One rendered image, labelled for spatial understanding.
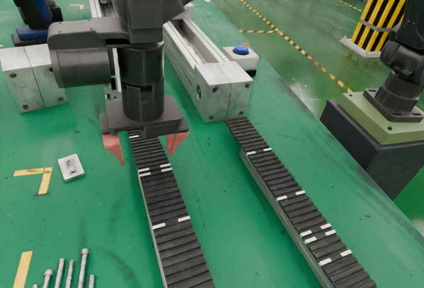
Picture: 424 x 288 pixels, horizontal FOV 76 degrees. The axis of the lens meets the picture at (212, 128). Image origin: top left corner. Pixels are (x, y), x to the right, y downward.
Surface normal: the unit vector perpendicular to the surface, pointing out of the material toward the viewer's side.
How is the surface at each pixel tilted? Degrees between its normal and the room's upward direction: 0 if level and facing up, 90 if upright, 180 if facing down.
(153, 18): 90
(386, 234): 0
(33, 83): 90
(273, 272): 0
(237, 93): 90
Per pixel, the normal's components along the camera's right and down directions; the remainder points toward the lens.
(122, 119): 0.11, -0.77
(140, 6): 0.38, 0.61
